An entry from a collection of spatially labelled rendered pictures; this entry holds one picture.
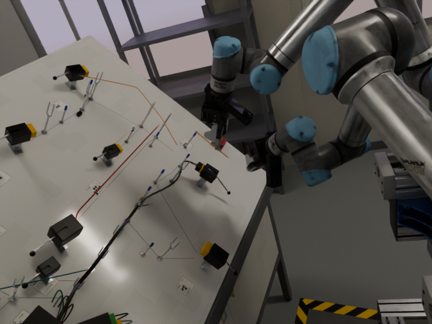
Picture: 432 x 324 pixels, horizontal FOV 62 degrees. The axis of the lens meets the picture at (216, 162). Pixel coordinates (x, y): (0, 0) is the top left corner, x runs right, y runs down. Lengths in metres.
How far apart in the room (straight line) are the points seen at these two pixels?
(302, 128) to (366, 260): 1.53
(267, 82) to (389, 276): 1.66
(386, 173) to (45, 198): 1.01
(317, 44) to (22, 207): 0.88
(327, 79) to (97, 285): 0.80
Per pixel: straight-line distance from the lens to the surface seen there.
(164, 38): 2.52
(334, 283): 2.31
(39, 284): 1.07
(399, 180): 1.18
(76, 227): 1.02
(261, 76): 0.91
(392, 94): 0.67
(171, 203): 1.29
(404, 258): 2.44
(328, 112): 3.15
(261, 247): 1.68
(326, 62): 0.67
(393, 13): 0.78
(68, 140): 1.31
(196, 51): 3.01
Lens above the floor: 1.79
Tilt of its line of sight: 30 degrees down
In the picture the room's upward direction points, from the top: 17 degrees counter-clockwise
